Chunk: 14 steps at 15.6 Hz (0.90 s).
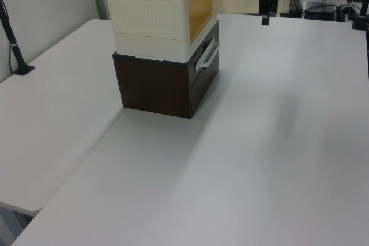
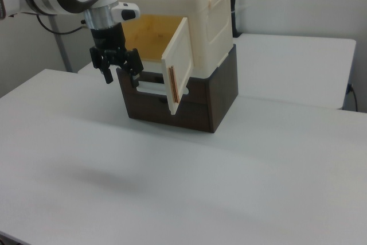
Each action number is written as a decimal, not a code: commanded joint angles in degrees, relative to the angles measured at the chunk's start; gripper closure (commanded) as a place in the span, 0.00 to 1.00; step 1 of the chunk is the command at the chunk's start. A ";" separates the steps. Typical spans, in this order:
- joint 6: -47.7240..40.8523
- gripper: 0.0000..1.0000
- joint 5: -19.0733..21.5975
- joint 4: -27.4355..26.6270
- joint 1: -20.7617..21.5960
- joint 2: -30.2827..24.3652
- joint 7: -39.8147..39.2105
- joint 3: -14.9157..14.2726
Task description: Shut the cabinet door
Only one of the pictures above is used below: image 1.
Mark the cream plastic storage cabinet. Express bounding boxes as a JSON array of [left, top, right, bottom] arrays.
[[102, 0, 216, 64]]

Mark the black electronics box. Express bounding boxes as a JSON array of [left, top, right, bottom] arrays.
[[302, 1, 338, 21]]

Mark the dark brown wooden drawer unit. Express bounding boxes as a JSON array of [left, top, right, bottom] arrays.
[[112, 20, 220, 120]]

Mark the white drawer pull handle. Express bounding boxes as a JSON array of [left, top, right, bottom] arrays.
[[194, 37, 221, 71]]

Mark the black camera stand pole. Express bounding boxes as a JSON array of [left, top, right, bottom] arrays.
[[349, 0, 369, 31], [0, 0, 36, 75]]

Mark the thin black cable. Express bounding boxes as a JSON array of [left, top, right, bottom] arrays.
[[7, 43, 14, 74]]

